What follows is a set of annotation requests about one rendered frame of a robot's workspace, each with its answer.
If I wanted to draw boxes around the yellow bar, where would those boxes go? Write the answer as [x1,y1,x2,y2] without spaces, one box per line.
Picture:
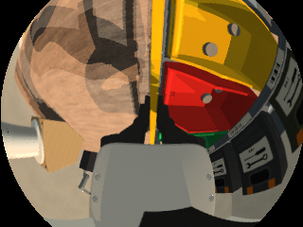
[150,0,164,144]

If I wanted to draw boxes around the red open bin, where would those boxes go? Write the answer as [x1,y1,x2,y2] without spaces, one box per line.
[162,61,258,133]

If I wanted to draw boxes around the green bin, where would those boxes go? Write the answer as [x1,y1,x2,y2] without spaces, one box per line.
[158,131,228,148]

